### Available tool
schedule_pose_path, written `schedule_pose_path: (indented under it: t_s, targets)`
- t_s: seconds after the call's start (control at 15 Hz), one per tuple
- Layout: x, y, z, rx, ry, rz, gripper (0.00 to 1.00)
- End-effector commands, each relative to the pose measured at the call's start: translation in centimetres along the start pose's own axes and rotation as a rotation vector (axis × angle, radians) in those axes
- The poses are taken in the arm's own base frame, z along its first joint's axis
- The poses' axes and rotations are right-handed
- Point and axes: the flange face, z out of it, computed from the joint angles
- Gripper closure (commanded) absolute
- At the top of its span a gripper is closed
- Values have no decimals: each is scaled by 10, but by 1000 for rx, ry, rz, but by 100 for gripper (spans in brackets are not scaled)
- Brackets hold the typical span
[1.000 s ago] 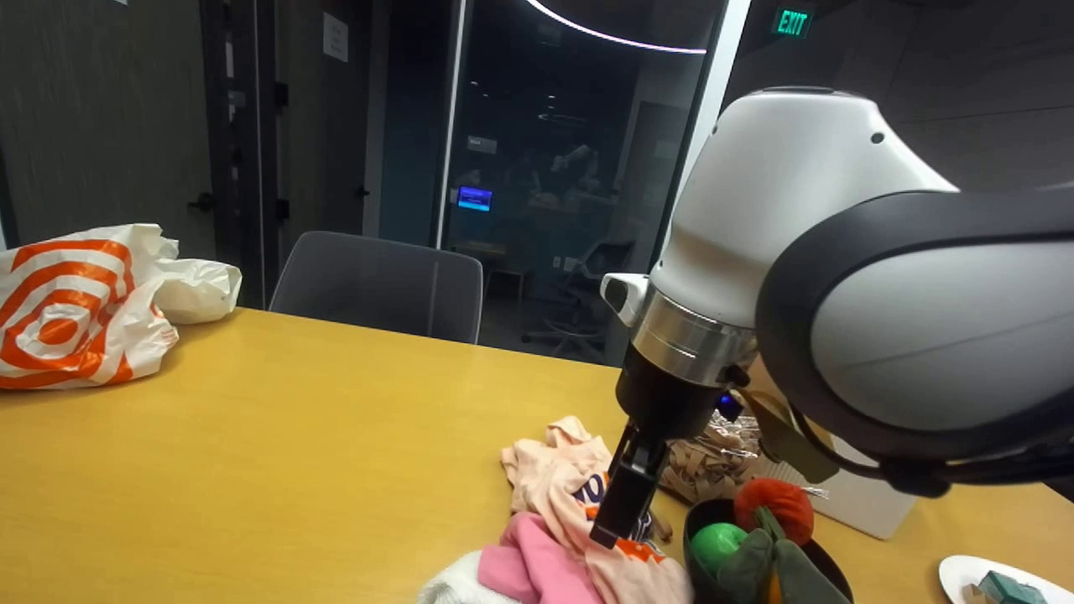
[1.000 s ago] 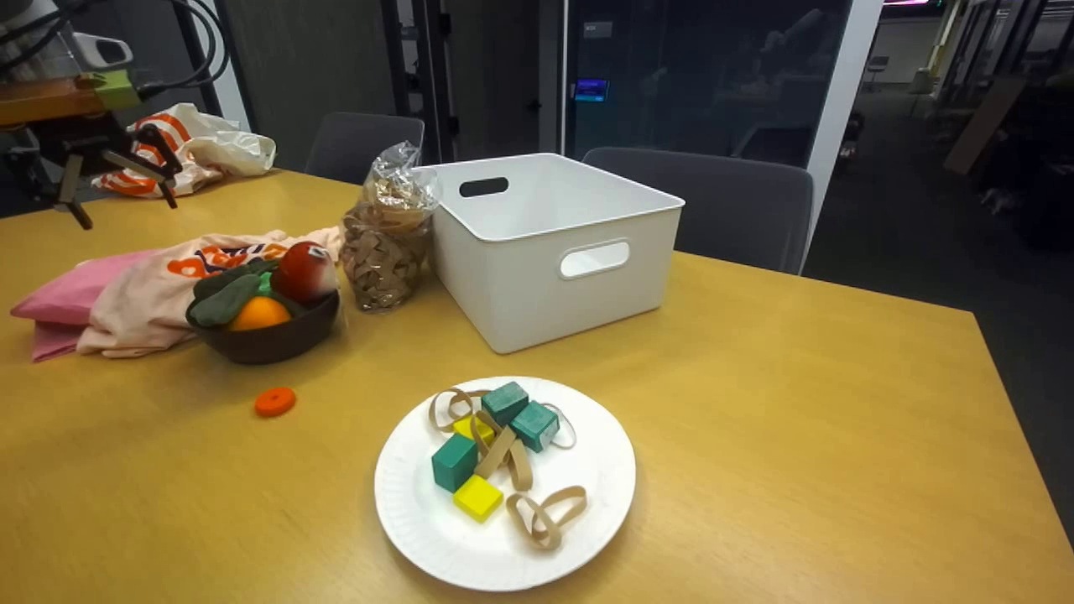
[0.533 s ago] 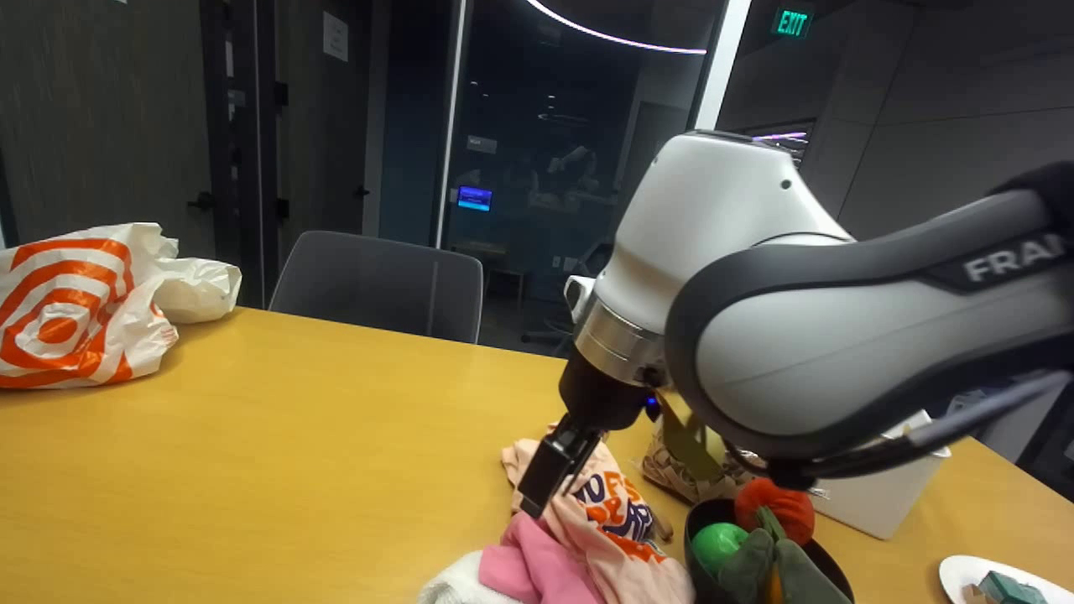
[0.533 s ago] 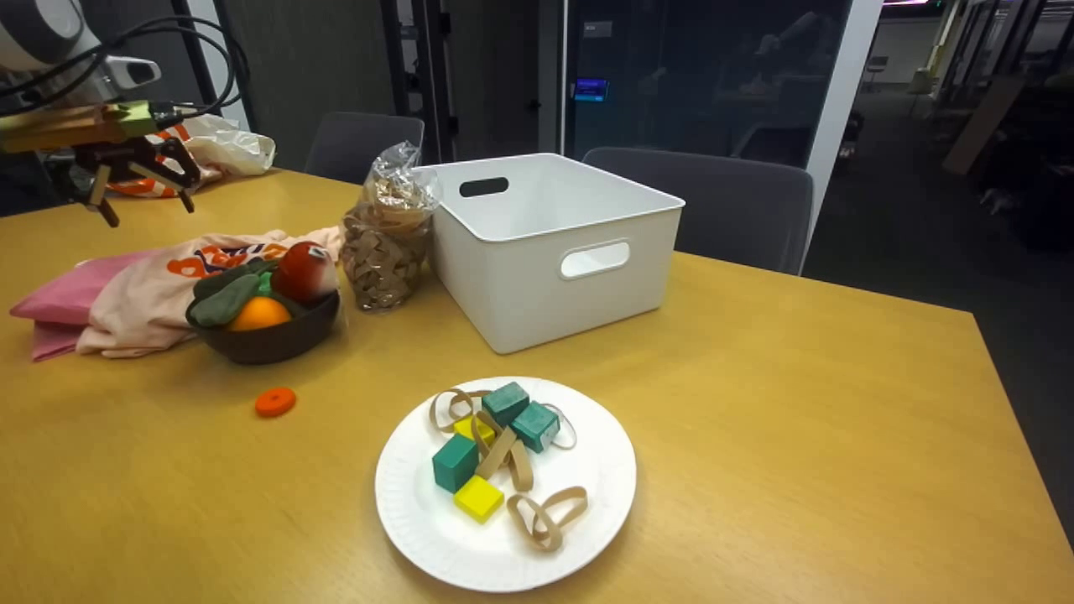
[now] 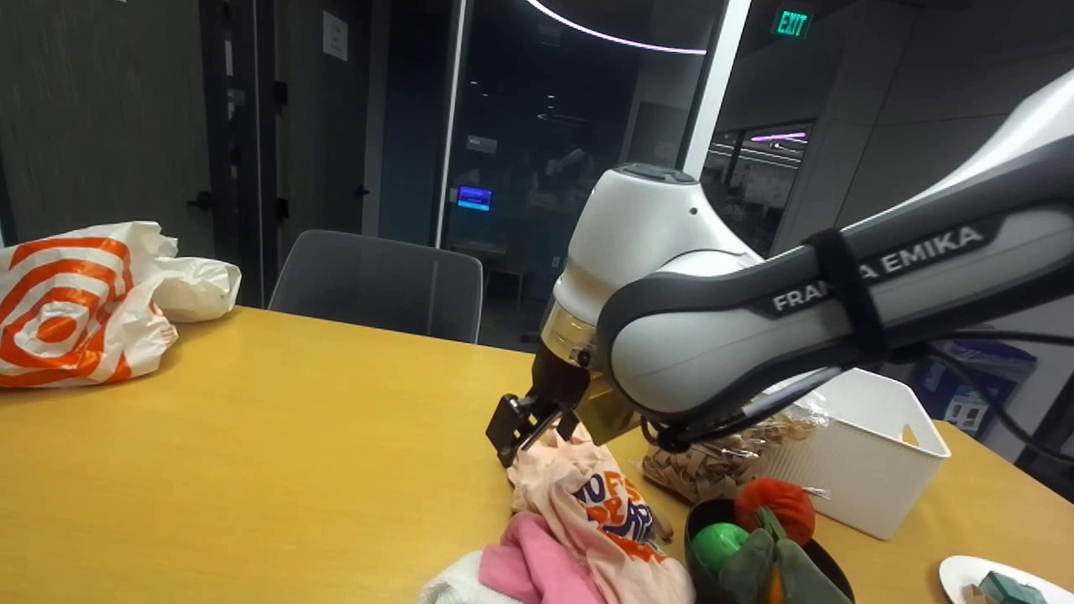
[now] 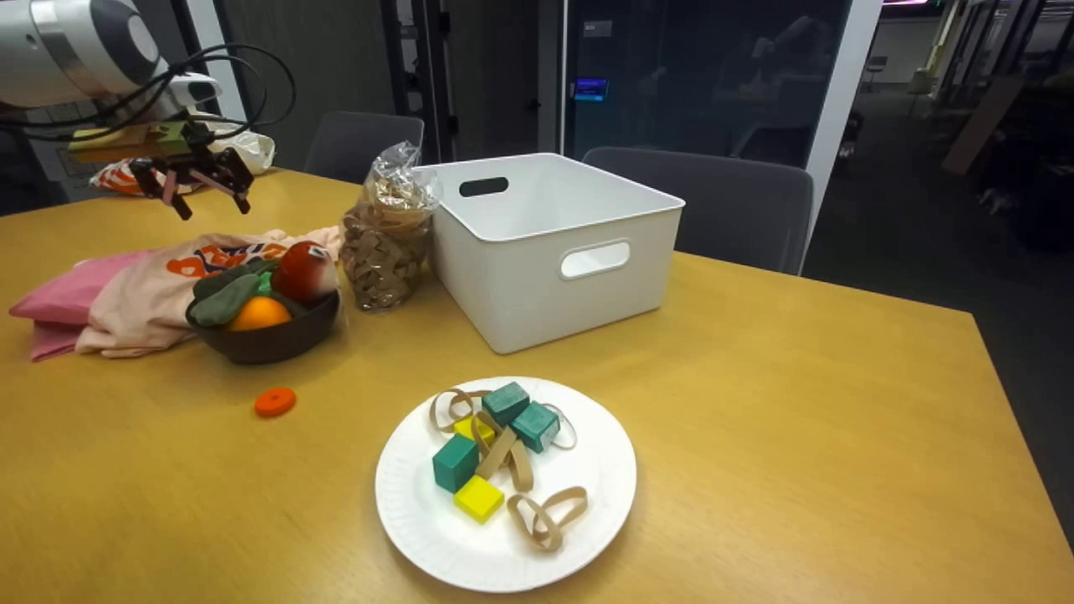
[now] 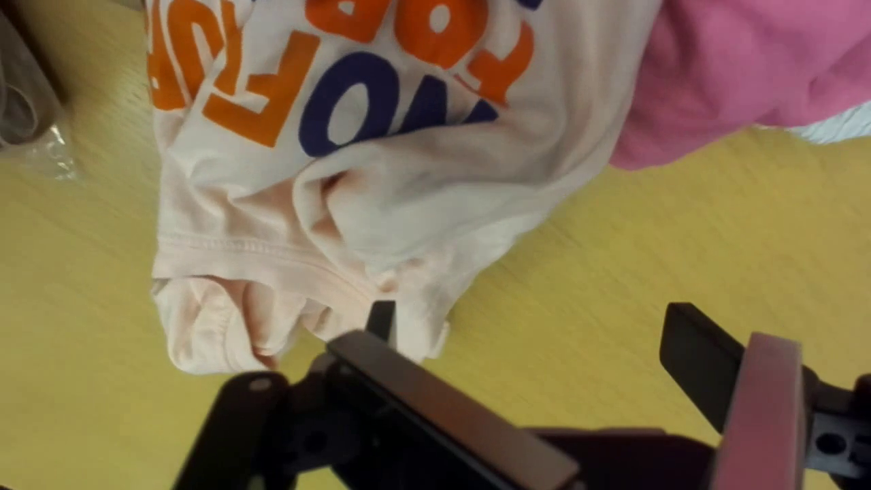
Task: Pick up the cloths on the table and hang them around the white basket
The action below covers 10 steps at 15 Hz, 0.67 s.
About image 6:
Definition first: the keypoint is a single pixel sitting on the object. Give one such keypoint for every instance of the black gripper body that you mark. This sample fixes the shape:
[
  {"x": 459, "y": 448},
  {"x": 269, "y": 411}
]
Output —
[{"x": 196, "y": 170}]

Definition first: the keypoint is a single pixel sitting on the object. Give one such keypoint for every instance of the pink cloth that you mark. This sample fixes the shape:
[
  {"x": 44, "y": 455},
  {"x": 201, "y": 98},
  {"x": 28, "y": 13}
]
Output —
[{"x": 71, "y": 290}]

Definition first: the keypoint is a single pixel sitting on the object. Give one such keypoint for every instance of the white plastic basket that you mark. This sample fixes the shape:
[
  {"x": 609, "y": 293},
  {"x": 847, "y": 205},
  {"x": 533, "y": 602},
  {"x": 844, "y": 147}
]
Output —
[{"x": 539, "y": 279}]

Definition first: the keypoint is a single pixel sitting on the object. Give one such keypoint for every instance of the bright green toy fruit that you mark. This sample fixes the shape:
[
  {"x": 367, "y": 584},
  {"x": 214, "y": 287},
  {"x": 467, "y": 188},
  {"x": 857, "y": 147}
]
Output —
[{"x": 267, "y": 282}]

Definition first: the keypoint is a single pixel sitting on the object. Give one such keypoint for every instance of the red toy apple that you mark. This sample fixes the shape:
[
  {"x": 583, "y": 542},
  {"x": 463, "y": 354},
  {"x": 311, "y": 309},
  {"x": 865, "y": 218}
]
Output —
[{"x": 303, "y": 271}]

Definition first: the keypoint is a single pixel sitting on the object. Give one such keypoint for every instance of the dark green plush vegetable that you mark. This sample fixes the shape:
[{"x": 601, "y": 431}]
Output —
[{"x": 222, "y": 301}]

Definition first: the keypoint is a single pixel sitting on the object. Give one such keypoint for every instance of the orange toy fruit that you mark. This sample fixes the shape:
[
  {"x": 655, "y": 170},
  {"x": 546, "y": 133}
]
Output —
[{"x": 259, "y": 316}]

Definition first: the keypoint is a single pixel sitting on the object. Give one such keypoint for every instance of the grey office chair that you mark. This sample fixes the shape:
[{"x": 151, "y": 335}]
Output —
[
  {"x": 357, "y": 140},
  {"x": 741, "y": 205}
]

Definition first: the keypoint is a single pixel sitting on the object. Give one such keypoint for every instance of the dark brown bowl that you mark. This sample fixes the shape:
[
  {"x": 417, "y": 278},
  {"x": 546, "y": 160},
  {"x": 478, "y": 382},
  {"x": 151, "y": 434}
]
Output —
[{"x": 269, "y": 341}]

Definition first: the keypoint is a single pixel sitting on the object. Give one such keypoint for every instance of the clear bag brown snacks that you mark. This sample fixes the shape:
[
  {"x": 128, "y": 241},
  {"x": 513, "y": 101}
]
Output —
[{"x": 386, "y": 245}]

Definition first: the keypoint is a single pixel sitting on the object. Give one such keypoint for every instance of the small orange disc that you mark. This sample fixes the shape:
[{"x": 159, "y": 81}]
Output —
[{"x": 276, "y": 402}]

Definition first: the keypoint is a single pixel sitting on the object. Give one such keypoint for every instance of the tan rubber band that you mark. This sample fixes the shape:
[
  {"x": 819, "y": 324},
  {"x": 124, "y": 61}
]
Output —
[
  {"x": 439, "y": 411},
  {"x": 466, "y": 393},
  {"x": 575, "y": 502},
  {"x": 522, "y": 523}
]

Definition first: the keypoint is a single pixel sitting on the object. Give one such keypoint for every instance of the yellow wooden block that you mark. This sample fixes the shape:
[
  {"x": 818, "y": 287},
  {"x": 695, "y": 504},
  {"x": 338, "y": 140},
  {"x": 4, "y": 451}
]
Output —
[
  {"x": 470, "y": 431},
  {"x": 478, "y": 499}
]

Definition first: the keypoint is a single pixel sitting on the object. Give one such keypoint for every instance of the teal wooden block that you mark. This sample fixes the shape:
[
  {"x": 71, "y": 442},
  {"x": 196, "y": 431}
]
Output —
[
  {"x": 535, "y": 429},
  {"x": 506, "y": 405},
  {"x": 454, "y": 463}
]

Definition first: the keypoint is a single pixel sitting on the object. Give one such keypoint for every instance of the blue lit display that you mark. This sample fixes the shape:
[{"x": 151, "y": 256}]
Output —
[{"x": 590, "y": 93}]

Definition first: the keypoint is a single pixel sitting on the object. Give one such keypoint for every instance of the white paper plate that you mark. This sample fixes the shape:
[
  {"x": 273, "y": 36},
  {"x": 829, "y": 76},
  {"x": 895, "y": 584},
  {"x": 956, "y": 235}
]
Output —
[{"x": 426, "y": 526}]

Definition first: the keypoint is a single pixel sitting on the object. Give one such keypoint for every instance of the pale thin rubber band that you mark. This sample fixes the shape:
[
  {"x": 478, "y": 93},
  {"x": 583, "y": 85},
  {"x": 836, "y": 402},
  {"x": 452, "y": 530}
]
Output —
[{"x": 568, "y": 431}]

